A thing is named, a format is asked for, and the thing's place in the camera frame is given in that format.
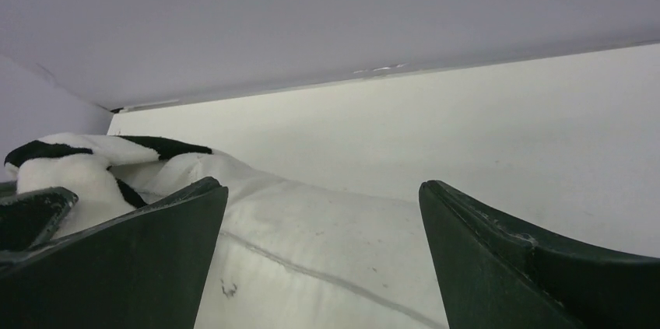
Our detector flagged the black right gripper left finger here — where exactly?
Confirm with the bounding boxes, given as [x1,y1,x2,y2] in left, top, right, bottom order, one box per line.
[1,177,228,328]

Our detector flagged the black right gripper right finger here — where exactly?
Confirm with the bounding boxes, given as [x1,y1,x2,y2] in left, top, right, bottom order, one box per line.
[419,180,659,328]

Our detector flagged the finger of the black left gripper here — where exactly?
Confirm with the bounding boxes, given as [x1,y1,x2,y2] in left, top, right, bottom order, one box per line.
[1,187,79,252]

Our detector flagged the black white striped pillowcase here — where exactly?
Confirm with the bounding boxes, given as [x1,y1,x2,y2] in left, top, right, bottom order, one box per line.
[4,133,213,238]

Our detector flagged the white pillow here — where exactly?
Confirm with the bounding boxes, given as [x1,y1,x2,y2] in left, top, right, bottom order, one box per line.
[124,152,448,328]

